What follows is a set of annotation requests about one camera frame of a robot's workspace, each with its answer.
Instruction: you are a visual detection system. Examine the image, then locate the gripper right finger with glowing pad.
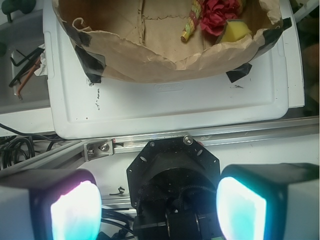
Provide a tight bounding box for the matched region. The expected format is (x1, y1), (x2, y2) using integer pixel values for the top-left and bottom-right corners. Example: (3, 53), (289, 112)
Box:
(216, 163), (320, 240)

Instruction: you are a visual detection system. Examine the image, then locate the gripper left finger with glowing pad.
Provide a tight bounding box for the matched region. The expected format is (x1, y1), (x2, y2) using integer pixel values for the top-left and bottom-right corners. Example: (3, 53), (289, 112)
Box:
(0, 169), (102, 240)

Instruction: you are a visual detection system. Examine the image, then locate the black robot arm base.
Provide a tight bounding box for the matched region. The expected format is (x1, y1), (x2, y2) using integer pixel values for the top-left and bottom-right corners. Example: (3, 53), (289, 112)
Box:
(126, 136), (222, 240)

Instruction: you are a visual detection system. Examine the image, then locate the yellow sponge with green top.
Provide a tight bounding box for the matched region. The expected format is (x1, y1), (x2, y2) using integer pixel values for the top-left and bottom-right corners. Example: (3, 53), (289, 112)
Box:
(216, 19), (253, 44)

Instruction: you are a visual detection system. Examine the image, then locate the white plastic tray lid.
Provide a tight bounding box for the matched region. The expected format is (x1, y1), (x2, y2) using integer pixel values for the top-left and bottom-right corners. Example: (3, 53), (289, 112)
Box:
(43, 0), (289, 139)

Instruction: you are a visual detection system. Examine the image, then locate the grey plastic bin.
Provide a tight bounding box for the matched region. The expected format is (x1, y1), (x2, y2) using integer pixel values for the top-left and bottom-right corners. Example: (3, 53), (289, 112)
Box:
(0, 10), (50, 114)

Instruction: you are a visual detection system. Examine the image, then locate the black tape strip right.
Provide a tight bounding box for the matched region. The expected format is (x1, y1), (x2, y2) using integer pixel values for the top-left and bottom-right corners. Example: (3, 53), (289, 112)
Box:
(226, 62), (252, 83)

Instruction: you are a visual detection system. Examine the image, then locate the black tape strip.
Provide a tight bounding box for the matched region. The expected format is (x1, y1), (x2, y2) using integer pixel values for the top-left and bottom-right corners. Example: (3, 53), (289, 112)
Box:
(226, 62), (252, 83)
(75, 45), (106, 84)

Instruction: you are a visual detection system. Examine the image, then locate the black tape strip left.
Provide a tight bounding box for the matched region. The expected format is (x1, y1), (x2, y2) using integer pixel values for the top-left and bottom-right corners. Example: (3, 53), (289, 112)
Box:
(75, 45), (106, 84)

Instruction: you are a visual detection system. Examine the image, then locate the brown paper bag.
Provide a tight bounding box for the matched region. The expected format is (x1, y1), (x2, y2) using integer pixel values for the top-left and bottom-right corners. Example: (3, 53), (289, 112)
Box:
(51, 0), (292, 84)

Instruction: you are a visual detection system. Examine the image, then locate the red crumpled paper flower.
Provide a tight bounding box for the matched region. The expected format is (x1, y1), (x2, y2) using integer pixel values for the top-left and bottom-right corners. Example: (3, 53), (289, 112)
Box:
(200, 0), (245, 37)

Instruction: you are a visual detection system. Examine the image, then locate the aluminium extrusion rail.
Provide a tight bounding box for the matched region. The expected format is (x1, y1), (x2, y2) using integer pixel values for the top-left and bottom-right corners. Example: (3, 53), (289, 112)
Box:
(4, 116), (320, 174)

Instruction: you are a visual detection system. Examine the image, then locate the black cables bundle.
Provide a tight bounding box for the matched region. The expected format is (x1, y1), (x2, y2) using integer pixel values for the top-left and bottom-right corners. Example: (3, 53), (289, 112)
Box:
(0, 122), (61, 170)

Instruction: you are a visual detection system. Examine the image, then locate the orange handled tool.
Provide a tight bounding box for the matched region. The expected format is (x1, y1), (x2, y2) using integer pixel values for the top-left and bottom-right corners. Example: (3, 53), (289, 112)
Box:
(16, 56), (41, 100)

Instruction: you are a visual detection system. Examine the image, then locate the multicolour braided rope toy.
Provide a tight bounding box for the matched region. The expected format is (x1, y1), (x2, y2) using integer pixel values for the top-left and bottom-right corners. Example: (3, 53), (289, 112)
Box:
(180, 0), (203, 43)

